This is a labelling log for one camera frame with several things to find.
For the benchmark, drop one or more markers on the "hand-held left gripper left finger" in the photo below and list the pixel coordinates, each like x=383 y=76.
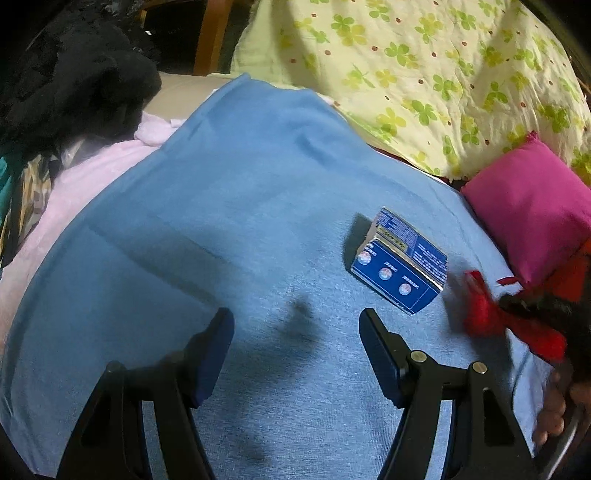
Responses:
x=212 y=355

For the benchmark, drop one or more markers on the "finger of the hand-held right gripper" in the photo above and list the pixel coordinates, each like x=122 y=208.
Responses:
x=545 y=309

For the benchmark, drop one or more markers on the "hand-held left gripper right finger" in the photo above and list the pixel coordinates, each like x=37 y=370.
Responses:
x=383 y=355

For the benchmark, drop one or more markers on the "red ribbon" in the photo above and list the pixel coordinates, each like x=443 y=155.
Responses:
x=485 y=314

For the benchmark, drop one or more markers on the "blue and white box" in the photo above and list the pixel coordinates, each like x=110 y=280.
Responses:
x=397 y=277

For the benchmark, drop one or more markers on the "person's right hand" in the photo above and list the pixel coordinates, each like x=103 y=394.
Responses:
x=551 y=410

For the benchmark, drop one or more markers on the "magenta pillow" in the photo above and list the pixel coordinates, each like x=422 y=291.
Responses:
x=531 y=207

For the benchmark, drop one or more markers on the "blue blanket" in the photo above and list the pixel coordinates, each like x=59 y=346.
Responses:
x=231 y=207

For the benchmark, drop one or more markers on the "pink blanket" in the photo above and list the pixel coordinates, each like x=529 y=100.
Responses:
x=69 y=184

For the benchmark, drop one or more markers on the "patterned cloth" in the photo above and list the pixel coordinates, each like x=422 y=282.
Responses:
x=27 y=207

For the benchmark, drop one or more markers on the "green floral quilt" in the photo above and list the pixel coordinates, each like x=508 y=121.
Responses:
x=415 y=69

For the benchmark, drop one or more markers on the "black fuzzy cloth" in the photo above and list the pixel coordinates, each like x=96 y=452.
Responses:
x=69 y=83

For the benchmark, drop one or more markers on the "wooden chair frame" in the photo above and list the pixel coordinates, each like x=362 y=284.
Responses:
x=212 y=37

